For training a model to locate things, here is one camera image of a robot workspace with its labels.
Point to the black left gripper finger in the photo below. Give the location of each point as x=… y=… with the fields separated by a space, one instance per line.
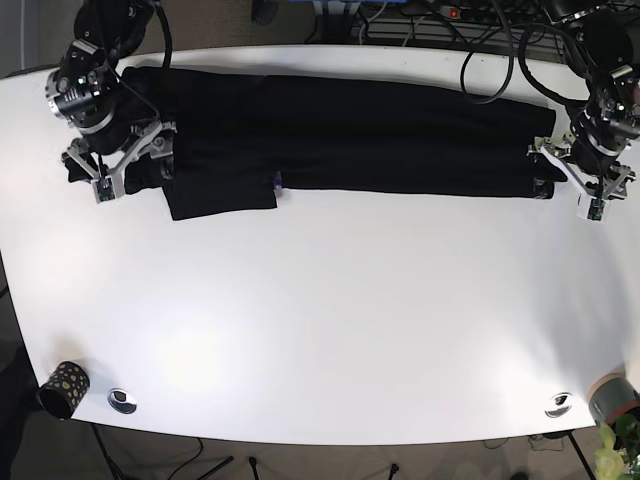
x=542 y=189
x=592 y=208

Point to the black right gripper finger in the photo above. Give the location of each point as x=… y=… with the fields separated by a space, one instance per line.
x=162 y=157
x=108 y=188

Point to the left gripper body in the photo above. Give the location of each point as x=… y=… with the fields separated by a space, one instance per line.
x=601 y=128

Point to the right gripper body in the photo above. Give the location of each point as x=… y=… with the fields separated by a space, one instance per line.
x=116 y=114

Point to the black T-shirt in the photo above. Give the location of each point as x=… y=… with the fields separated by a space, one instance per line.
x=241 y=137

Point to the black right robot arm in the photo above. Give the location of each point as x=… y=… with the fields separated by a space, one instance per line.
x=120 y=21

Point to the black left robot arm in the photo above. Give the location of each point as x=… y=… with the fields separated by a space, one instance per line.
x=597 y=49

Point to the grey plant pot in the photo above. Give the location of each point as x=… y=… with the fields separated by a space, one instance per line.
x=611 y=397

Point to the right silver table grommet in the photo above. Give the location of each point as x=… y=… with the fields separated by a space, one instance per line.
x=558 y=405

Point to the silver table grommet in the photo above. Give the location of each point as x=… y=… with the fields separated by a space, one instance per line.
x=558 y=405
x=122 y=401

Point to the black gold spotted cup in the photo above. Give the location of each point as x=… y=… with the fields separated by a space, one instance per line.
x=65 y=388

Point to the left silver table grommet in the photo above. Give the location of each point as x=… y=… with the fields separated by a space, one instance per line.
x=122 y=401

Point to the green potted plant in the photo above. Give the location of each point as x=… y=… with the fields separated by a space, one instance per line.
x=618 y=456

